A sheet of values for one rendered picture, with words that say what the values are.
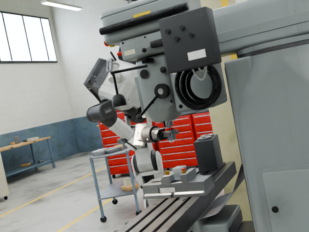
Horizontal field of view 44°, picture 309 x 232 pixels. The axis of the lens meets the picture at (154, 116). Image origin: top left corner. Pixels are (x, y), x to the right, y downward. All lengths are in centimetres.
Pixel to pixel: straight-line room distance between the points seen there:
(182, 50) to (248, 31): 33
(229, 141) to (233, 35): 207
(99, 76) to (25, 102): 972
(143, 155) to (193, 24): 131
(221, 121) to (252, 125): 203
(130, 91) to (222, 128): 156
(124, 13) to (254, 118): 77
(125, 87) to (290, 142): 105
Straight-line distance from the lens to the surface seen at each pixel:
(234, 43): 169
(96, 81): 233
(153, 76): 183
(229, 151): 367
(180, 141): 692
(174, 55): 149
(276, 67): 158
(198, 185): 190
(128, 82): 226
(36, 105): 1234
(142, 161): 258
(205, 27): 145
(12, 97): 1171
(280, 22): 166
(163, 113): 184
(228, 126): 363
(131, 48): 185
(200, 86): 172
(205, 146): 237
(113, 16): 190
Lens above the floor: 144
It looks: 3 degrees down
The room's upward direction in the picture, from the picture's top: 11 degrees counter-clockwise
